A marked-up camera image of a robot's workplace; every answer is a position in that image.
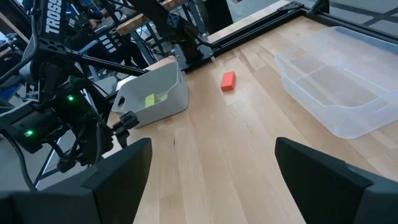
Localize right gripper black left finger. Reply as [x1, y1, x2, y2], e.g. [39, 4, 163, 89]
[0, 138, 153, 224]

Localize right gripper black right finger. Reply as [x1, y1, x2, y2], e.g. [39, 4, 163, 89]
[274, 136, 398, 224]

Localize green rectangular block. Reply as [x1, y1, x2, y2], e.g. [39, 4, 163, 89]
[144, 93, 157, 109]

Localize orange rectangular block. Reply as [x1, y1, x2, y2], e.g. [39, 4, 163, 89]
[220, 70, 236, 92]

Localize grey plastic bin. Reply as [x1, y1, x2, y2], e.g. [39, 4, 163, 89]
[111, 61, 190, 129]

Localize clear plastic bin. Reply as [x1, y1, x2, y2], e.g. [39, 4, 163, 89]
[274, 26, 398, 140]

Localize person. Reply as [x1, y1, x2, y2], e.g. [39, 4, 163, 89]
[62, 0, 110, 40]

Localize wooden neighbouring table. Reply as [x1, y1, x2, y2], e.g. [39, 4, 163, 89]
[116, 0, 183, 36]

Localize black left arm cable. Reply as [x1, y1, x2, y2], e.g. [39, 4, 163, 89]
[0, 129, 35, 191]

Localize black metal table frame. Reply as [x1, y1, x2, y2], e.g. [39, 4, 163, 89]
[182, 0, 398, 71]

